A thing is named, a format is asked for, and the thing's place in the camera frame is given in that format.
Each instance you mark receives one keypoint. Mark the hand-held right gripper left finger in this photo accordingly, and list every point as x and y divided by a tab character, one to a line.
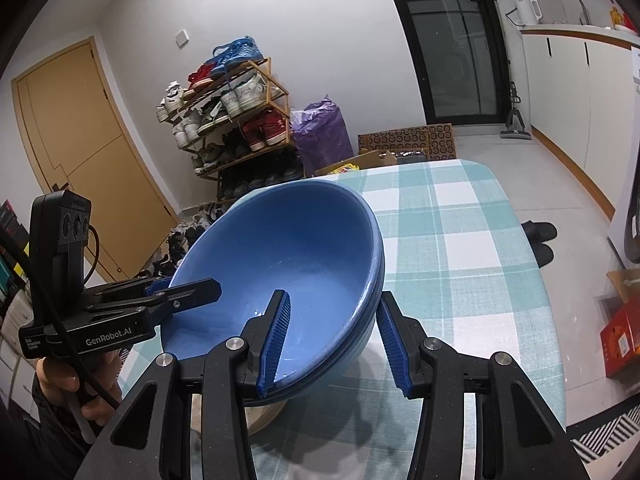
275	345

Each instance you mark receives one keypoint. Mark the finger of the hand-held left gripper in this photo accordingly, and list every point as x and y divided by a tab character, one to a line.
157	286
195	295

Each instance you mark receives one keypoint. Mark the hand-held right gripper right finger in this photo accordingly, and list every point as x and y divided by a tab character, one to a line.
395	350

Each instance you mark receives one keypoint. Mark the cream plate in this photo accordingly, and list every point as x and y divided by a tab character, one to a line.
262	425
267	410

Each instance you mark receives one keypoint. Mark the person's left forearm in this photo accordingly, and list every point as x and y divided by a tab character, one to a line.
40	435

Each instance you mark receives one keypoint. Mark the person's left hand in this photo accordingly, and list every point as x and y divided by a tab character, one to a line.
105	385

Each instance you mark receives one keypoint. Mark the red black shoe box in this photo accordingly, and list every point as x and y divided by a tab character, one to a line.
10	225

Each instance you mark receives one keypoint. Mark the pile of dark shoes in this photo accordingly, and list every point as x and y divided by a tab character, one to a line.
195	230

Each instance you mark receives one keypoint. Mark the wooden door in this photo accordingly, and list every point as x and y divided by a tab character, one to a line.
85	150

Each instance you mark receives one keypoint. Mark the white drawer unit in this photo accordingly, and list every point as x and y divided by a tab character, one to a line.
15	340

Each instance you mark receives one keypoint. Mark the black slipper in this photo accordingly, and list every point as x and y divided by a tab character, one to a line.
542	255
540	231

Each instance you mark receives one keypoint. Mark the yellow snack packet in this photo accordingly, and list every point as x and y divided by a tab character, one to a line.
344	168

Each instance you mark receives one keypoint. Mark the open cardboard box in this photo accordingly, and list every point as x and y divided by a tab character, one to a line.
375	160

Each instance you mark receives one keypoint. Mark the wooden shoe rack with shoes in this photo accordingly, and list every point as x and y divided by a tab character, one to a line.
240	105

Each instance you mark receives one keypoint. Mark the purple plastic bag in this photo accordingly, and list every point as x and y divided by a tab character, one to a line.
322	135

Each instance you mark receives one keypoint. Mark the brown circle-patterned doormat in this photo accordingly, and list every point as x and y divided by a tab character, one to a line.
415	140

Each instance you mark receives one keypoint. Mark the cardboard box with red print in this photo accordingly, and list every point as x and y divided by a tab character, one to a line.
622	340

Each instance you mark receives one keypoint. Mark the black white striped mat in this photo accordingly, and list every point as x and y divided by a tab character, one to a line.
610	432

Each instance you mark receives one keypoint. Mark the upright vacuum cleaner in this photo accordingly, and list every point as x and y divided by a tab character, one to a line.
515	125

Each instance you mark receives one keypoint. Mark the white washing machine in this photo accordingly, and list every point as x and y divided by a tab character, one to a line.
630	185

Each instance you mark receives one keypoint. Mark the white kitchen cabinet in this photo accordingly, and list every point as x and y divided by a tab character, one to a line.
575	100

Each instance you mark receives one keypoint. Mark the black framed glass door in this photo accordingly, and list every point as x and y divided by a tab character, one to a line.
450	45

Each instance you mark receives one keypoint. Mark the white electric kettle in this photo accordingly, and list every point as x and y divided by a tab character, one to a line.
527	10

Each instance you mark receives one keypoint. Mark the chrome faucet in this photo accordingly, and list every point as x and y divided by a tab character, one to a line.
580	5

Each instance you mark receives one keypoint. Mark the yellow bottle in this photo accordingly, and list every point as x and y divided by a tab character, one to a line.
617	16

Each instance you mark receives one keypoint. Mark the red package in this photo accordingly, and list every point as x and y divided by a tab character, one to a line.
632	21

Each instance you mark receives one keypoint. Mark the white light switch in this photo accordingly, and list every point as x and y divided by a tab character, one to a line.
183	37

